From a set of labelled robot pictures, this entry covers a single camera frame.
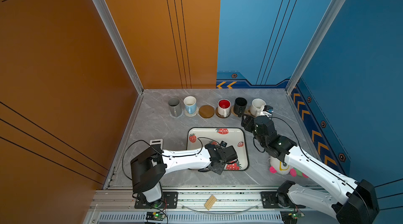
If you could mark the grey metal mug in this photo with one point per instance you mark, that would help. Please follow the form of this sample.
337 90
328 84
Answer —
175 107

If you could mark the rattan woven round coaster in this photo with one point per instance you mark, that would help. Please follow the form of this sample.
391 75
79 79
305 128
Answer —
233 113

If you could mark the dark brown wooden round coaster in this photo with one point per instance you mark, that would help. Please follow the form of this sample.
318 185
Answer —
221 116

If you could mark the black mug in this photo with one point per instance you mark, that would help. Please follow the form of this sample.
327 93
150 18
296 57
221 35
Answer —
240 106

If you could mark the white mug blue handle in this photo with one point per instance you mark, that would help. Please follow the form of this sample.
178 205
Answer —
190 104

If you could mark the cork paw print coaster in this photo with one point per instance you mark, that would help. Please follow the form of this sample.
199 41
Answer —
247 111

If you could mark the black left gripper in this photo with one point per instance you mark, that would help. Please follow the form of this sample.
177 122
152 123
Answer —
221 171

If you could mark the colourful plush toy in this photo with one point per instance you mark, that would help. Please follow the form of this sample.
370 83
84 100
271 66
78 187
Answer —
281 168

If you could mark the aluminium corner post right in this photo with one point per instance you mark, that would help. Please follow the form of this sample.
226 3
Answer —
322 29

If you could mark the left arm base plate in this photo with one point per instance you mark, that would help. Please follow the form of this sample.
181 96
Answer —
168 201

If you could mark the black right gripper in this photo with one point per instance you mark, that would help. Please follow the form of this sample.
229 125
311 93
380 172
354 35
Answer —
249 121

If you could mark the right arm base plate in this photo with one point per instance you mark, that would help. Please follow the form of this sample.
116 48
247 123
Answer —
269 200

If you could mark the light brown wooden round coaster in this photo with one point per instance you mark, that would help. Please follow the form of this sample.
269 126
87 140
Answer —
206 111

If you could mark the aluminium corner post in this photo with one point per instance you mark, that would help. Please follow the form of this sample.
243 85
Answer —
109 23
322 29

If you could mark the small wooden block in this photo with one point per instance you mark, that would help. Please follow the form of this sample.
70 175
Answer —
210 202

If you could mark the aluminium corner post left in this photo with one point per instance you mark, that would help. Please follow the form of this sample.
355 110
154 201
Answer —
109 23

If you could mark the red inside white mug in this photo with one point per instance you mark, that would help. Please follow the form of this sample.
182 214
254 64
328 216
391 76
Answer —
224 106

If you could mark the white strawberry pattern tray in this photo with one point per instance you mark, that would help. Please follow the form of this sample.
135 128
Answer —
232 136

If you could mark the green circuit board left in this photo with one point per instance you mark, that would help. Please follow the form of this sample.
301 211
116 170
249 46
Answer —
154 217

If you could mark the aluminium front rail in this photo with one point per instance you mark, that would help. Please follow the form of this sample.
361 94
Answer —
229 199

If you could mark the white calculator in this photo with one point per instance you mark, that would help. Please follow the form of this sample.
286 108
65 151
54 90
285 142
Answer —
158 142

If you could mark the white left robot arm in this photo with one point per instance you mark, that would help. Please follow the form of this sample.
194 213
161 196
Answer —
151 165

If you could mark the circuit board right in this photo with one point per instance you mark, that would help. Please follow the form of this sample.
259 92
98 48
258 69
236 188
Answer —
291 217

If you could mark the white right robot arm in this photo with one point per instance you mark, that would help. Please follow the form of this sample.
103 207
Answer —
344 199

